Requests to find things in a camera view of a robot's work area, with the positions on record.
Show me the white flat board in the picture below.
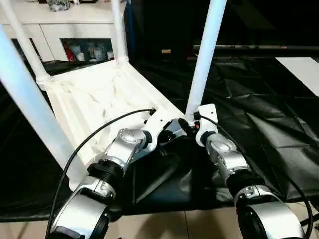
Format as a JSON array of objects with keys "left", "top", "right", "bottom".
[{"left": 275, "top": 56, "right": 319, "bottom": 98}]

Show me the red bottle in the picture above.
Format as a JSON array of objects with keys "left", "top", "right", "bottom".
[{"left": 63, "top": 44, "right": 73, "bottom": 61}]

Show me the white cabinet with glass doors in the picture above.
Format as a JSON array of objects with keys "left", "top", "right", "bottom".
[{"left": 0, "top": 0, "right": 131, "bottom": 63}]

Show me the small clear glass jar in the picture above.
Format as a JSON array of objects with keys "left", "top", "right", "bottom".
[{"left": 48, "top": 0, "right": 71, "bottom": 11}]

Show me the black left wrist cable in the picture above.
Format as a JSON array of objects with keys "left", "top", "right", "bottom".
[{"left": 46, "top": 108, "right": 158, "bottom": 236}]

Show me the dark metal rail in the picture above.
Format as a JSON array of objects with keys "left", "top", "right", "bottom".
[{"left": 193, "top": 45, "right": 319, "bottom": 53}]

